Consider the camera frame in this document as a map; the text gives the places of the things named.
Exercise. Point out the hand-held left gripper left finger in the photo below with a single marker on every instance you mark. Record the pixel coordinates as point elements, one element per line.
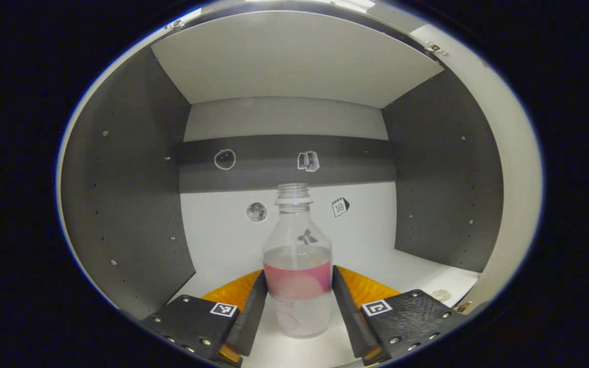
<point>253,322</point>

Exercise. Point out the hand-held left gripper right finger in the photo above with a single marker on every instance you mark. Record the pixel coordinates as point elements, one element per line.
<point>350,322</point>

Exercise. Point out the clear plastic bottle pink label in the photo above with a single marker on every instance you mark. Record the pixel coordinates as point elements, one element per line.
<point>297,286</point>

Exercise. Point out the grey white cabinet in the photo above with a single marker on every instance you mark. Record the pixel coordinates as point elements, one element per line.
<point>284,66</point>

